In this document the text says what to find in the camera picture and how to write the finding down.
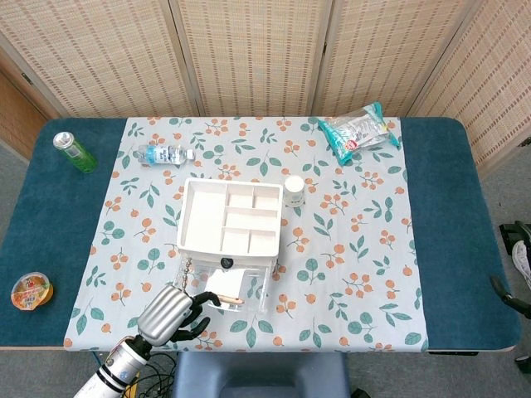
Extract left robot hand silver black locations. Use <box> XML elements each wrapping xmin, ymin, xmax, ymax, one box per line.
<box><xmin>136</xmin><ymin>284</ymin><xmax>222</xmax><ymax>347</ymax></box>

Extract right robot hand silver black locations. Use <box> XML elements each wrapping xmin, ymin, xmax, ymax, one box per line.
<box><xmin>490</xmin><ymin>275</ymin><xmax>531</xmax><ymax>320</ymax></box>

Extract clear plastic drawer with pen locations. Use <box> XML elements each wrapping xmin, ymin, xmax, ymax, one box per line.
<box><xmin>171</xmin><ymin>255</ymin><xmax>277</xmax><ymax>314</ymax></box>

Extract white clear drawer organizer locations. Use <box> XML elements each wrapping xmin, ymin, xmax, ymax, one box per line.
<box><xmin>176</xmin><ymin>177</ymin><xmax>285</xmax><ymax>271</ymax></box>

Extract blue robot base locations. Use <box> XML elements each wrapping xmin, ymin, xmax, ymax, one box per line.
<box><xmin>172</xmin><ymin>351</ymin><xmax>352</xmax><ymax>398</ymax></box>

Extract white paper sheet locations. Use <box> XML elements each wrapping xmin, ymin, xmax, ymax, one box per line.
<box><xmin>204</xmin><ymin>269</ymin><xmax>246</xmax><ymax>306</ymax></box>

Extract orange jelly cup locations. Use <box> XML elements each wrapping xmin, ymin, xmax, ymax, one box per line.
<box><xmin>10</xmin><ymin>271</ymin><xmax>56</xmax><ymax>312</ymax></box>

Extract blue table cover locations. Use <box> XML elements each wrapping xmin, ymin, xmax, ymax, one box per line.
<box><xmin>0</xmin><ymin>117</ymin><xmax>523</xmax><ymax>353</ymax></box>

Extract clear water bottle blue label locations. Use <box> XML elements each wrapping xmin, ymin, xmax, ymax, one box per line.
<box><xmin>132</xmin><ymin>143</ymin><xmax>196</xmax><ymax>167</ymax></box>

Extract floral tablecloth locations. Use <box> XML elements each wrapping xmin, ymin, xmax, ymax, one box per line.
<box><xmin>62</xmin><ymin>116</ymin><xmax>430</xmax><ymax>354</ymax></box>

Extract green bottle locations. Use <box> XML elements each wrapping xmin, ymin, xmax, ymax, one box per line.
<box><xmin>52</xmin><ymin>131</ymin><xmax>100</xmax><ymax>174</ymax></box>

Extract white paper cup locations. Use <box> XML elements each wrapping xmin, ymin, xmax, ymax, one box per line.
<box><xmin>283</xmin><ymin>174</ymin><xmax>307</xmax><ymax>207</ymax></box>

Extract teal snack bag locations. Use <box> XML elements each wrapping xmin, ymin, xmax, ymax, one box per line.
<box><xmin>317</xmin><ymin>101</ymin><xmax>403</xmax><ymax>167</ymax></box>

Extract wooden door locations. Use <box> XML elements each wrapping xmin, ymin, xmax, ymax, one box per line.
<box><xmin>0</xmin><ymin>61</ymin><xmax>47</xmax><ymax>162</ymax></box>

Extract woven folding screen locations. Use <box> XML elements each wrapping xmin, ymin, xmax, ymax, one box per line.
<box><xmin>0</xmin><ymin>0</ymin><xmax>531</xmax><ymax>177</ymax></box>

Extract metal ball chain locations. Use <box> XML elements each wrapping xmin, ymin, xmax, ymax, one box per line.
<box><xmin>175</xmin><ymin>256</ymin><xmax>197</xmax><ymax>292</ymax></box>

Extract black floor cables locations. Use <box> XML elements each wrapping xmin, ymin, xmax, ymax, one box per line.
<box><xmin>124</xmin><ymin>352</ymin><xmax>178</xmax><ymax>398</ymax></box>

